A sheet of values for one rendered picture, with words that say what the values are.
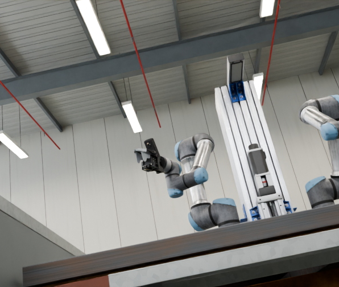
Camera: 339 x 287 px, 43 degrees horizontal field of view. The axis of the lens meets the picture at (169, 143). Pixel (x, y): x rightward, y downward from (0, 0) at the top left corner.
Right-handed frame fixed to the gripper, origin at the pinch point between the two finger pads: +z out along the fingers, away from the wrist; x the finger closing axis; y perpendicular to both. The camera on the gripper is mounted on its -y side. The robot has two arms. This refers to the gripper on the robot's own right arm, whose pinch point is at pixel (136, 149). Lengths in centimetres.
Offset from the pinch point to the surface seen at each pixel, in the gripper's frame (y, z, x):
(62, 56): -504, -486, 545
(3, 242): 51, 81, -15
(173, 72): -524, -745, 394
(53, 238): 44, 45, 5
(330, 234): 59, 73, -93
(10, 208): 41, 77, -11
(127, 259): 57, 64, -41
